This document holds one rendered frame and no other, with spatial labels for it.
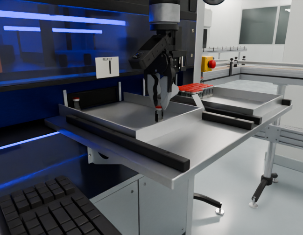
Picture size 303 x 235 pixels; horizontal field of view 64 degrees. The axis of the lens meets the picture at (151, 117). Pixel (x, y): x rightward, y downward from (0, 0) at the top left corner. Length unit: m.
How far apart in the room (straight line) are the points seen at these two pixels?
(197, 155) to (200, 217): 1.27
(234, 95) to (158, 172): 0.67
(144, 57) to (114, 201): 0.57
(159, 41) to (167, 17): 0.06
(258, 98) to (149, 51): 0.55
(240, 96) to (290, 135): 0.88
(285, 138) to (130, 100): 1.23
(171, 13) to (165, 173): 0.37
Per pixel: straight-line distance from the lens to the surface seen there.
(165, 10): 0.60
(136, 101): 0.87
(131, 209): 1.02
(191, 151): 0.50
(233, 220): 1.76
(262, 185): 1.95
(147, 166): 0.44
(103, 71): 0.75
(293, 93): 2.38
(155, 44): 0.58
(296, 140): 1.84
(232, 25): 9.81
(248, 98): 1.00
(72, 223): 0.41
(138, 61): 0.55
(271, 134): 1.87
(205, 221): 1.71
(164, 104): 0.63
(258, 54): 9.39
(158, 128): 0.56
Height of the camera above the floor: 1.09
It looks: 17 degrees down
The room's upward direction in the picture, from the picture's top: straight up
